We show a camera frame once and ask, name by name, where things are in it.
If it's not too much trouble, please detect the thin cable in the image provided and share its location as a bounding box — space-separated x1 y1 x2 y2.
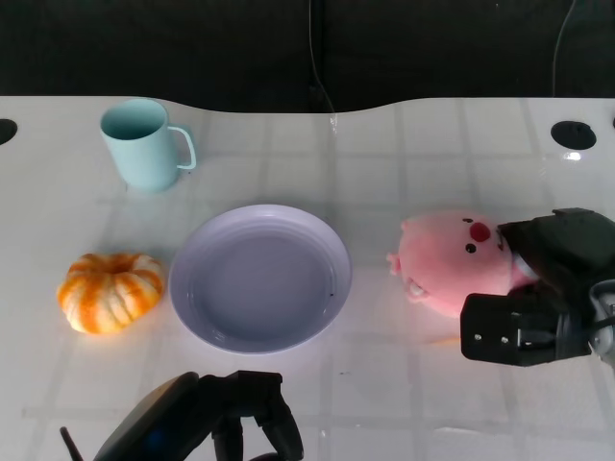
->
551 0 578 97
308 0 337 116

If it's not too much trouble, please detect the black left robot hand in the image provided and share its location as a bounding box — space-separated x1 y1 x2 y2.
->
93 370 305 461

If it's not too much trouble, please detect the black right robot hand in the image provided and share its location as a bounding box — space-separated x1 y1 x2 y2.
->
459 207 615 369

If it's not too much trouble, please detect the black cloth backdrop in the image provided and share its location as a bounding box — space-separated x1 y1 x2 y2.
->
0 0 615 114

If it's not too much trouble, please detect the lavender round plate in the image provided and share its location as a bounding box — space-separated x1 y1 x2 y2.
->
167 205 354 355

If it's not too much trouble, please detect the light teal cup with handle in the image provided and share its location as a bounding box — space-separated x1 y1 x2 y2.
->
99 98 198 193

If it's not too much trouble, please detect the orange white striped pumpkin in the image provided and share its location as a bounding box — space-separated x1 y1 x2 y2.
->
56 253 165 336

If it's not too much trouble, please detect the black thin rod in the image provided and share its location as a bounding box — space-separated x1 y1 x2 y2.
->
60 425 83 461

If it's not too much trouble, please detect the pink plush pig doll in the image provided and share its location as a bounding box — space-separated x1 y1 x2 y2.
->
386 208 534 319

